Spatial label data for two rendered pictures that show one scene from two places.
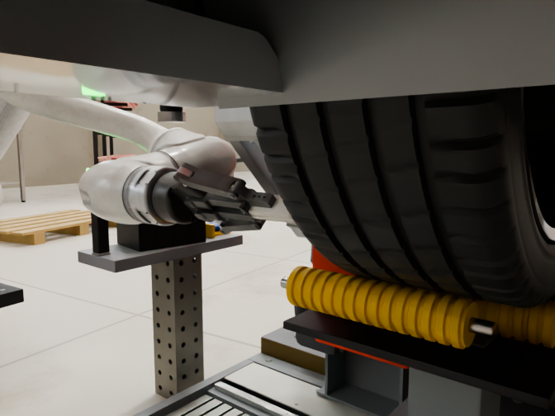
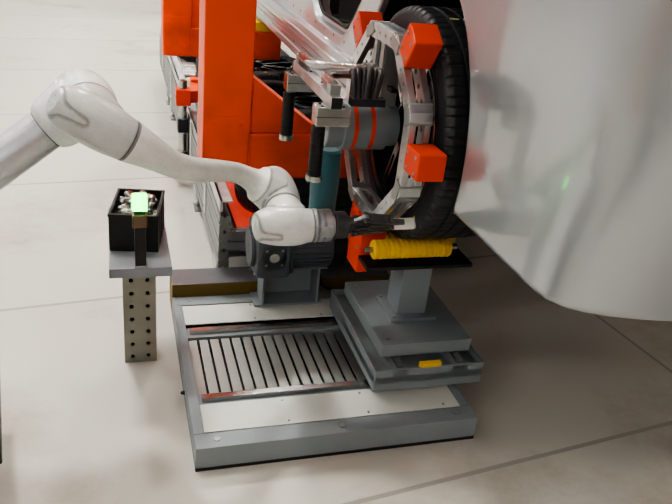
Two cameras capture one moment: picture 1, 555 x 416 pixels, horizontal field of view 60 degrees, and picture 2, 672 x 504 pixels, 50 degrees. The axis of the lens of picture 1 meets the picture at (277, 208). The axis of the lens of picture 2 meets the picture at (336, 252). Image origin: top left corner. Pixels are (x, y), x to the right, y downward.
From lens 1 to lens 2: 1.80 m
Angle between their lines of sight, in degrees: 58
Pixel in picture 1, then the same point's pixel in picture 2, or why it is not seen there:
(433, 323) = (442, 250)
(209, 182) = (380, 220)
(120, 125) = (236, 174)
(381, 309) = (422, 250)
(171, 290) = not seen: hidden behind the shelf
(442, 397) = (417, 275)
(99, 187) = (296, 230)
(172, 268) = not seen: hidden behind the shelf
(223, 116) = (404, 195)
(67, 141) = not seen: outside the picture
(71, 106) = (216, 170)
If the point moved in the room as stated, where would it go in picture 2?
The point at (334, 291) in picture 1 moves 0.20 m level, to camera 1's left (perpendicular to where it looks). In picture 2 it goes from (401, 248) to (364, 271)
